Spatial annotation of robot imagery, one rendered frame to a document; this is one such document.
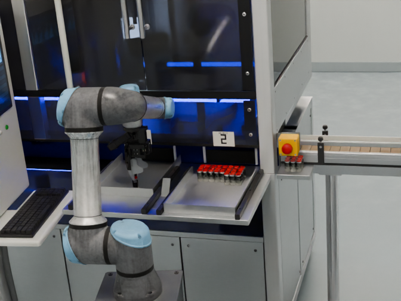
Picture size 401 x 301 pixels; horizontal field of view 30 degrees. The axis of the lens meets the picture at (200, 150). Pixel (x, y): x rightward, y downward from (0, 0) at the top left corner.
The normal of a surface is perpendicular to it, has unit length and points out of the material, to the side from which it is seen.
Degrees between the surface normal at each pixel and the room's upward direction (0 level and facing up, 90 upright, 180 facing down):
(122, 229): 7
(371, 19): 90
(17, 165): 90
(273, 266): 90
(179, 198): 0
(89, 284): 90
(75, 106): 69
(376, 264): 0
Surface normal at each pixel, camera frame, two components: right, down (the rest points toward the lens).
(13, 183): 0.98, -0.01
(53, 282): -0.28, 0.36
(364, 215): -0.07, -0.93
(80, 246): -0.24, 0.07
